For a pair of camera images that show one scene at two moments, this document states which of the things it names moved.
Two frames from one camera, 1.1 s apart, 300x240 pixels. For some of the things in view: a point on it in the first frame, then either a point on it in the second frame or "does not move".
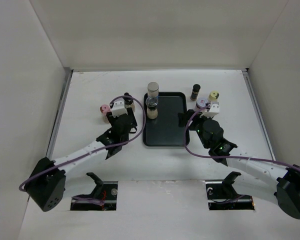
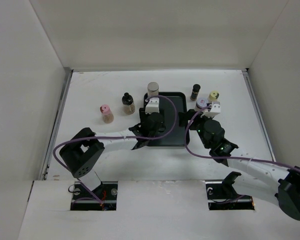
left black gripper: x=111 y=117 -> x=143 y=115
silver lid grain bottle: x=153 y=89 does not move
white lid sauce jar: x=201 y=102 does not move
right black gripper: x=195 y=119 does not move
